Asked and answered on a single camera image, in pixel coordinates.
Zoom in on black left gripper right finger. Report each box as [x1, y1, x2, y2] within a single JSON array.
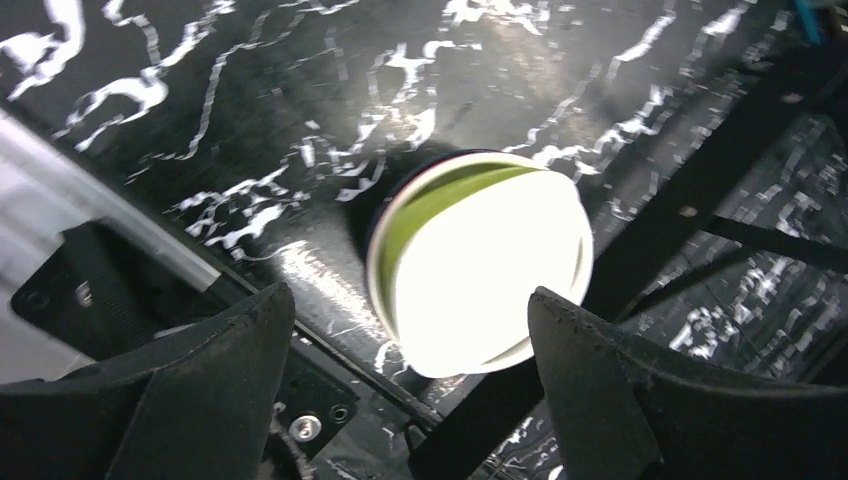
[[528, 287, 847, 479]]

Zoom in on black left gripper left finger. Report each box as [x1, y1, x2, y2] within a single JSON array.
[[1, 283, 295, 479]]

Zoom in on green white bowl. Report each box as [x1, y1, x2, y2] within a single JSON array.
[[365, 149, 594, 378]]

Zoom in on black wire dish rack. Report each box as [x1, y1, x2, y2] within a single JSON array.
[[407, 0, 848, 480]]

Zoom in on aluminium table edge rail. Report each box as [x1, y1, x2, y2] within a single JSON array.
[[1, 111, 221, 383]]

